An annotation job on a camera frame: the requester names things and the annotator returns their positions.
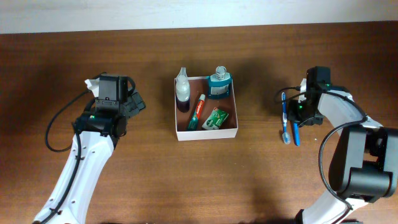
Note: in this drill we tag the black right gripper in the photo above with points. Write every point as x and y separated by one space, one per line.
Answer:
292 115

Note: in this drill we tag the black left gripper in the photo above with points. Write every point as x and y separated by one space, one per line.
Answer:
135 102

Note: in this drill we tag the blue disposable razor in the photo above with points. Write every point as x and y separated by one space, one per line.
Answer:
296 134

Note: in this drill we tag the blue white toothbrush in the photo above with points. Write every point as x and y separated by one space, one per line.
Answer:
285 135

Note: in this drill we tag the purple foaming soap pump bottle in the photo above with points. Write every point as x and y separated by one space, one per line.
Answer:
182 91

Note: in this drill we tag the red green toothpaste tube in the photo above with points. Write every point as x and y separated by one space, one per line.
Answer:
192 126

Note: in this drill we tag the teal mouthwash bottle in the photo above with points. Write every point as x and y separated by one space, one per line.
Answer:
219 83

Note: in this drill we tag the green white soap packet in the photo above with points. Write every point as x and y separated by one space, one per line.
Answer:
215 119

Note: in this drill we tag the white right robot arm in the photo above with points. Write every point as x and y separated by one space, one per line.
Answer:
357 159

